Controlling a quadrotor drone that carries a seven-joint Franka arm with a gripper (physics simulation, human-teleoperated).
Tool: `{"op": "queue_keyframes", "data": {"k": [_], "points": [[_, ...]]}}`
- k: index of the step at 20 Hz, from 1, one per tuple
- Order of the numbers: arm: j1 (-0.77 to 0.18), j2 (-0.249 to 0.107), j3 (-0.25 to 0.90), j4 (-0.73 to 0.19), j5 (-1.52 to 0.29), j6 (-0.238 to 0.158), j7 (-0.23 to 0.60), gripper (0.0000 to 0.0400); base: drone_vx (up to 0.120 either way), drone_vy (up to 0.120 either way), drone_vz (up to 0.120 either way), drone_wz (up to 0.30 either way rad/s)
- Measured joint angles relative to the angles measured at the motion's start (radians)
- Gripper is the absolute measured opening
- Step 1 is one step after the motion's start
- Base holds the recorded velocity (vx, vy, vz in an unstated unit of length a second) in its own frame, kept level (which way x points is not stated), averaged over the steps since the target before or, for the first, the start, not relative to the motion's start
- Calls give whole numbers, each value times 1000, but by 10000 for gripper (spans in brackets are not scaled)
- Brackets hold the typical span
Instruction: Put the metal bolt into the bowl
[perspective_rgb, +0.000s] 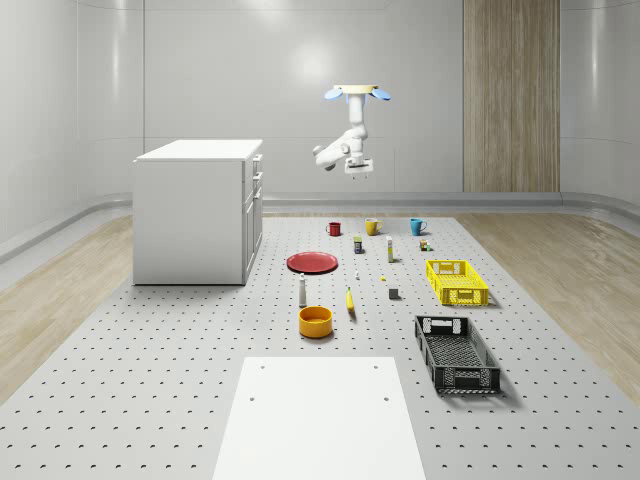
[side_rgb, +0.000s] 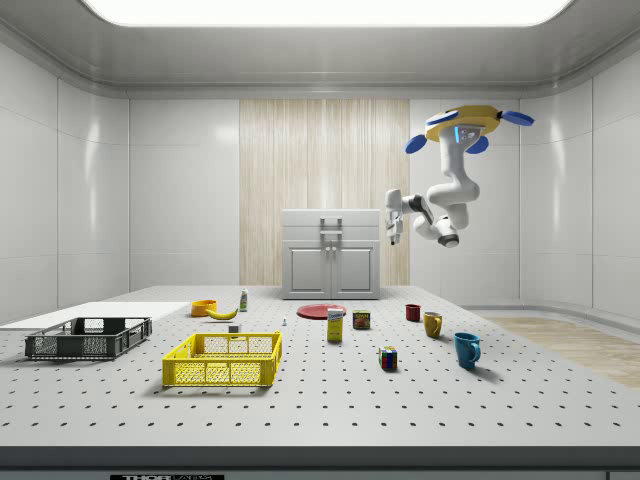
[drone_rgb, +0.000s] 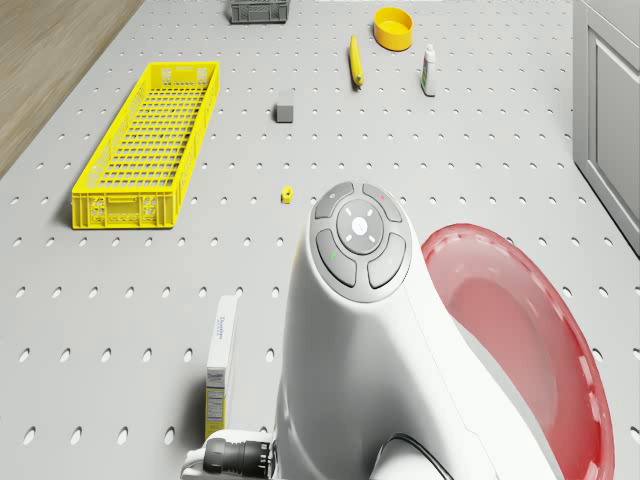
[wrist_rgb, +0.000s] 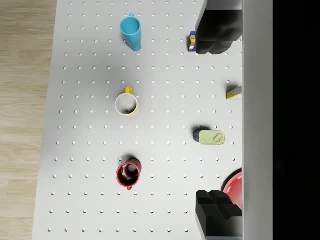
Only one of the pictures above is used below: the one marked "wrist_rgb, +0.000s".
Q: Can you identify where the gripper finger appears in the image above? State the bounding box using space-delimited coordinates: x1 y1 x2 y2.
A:
195 189 243 239
195 9 243 56

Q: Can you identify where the puzzle cube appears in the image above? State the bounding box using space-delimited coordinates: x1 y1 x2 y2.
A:
187 30 197 53

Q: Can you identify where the red plate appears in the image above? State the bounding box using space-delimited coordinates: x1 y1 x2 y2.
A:
222 170 243 211

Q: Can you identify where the yellow and white box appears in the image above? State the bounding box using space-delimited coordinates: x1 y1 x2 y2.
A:
226 85 243 100

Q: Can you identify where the flat-sided can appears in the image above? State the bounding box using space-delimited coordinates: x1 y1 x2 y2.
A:
193 129 226 146

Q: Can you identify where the blue mug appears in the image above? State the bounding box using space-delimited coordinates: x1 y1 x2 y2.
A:
119 12 142 52

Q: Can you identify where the red mug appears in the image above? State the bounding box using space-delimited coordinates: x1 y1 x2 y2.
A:
115 157 143 191

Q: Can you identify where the yellow mug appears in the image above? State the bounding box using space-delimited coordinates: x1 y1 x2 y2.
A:
114 85 141 118

